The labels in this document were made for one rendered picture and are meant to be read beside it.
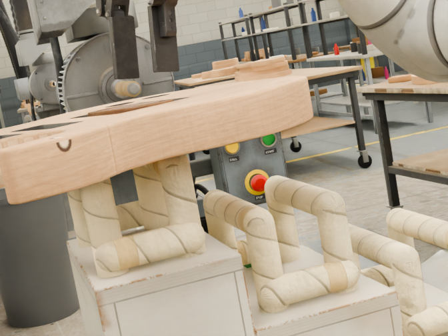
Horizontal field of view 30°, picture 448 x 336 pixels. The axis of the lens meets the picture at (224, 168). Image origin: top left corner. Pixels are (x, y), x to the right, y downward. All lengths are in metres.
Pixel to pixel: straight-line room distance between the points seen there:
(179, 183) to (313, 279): 0.18
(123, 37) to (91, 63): 0.93
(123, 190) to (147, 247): 1.25
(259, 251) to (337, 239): 0.09
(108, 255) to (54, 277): 3.81
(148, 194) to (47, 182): 0.34
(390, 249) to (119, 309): 0.32
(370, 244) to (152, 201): 0.26
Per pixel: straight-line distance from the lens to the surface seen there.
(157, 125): 0.77
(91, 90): 1.89
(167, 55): 0.90
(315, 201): 0.91
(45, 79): 5.23
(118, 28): 0.96
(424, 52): 1.18
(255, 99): 0.81
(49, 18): 1.61
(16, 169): 0.68
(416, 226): 1.07
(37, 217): 4.54
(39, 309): 4.66
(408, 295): 0.96
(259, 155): 1.96
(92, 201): 0.83
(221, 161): 1.94
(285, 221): 1.06
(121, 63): 0.96
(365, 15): 1.17
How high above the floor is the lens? 1.31
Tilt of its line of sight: 8 degrees down
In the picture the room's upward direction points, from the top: 10 degrees counter-clockwise
